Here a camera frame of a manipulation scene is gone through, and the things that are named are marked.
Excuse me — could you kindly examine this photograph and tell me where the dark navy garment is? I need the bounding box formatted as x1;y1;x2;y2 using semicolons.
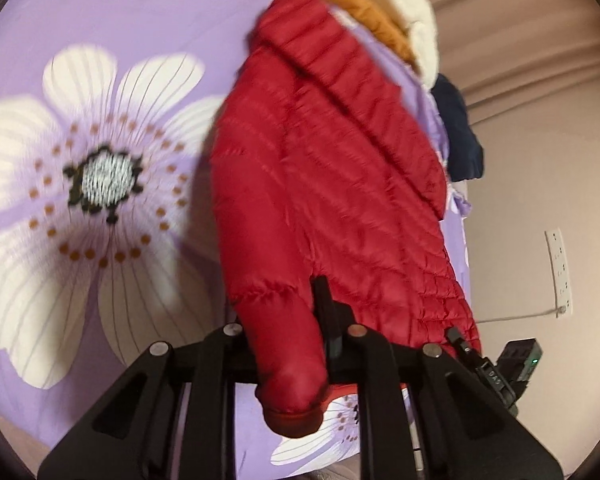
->
430;74;485;182

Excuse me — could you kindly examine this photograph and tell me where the white cable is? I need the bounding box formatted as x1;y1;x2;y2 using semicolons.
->
477;305;567;325

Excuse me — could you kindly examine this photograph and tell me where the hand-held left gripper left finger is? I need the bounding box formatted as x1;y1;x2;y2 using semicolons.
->
37;323;261;480

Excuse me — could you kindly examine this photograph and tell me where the orange garment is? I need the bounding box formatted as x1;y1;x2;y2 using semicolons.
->
307;0;416;66

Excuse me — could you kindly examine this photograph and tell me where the purple floral bed sheet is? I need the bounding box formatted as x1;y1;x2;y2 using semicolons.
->
0;0;473;478

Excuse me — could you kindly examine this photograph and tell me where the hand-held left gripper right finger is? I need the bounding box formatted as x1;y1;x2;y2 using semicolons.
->
312;275;564;480

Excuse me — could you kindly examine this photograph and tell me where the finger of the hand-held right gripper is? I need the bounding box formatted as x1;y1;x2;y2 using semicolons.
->
445;327;487;367

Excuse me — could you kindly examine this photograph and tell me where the white wall power strip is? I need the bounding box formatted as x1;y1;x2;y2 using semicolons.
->
545;228;573;317

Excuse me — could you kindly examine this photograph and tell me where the white fleece garment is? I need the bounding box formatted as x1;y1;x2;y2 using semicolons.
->
302;0;441;88

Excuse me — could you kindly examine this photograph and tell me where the red puffer jacket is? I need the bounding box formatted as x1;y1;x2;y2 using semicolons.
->
210;0;483;438

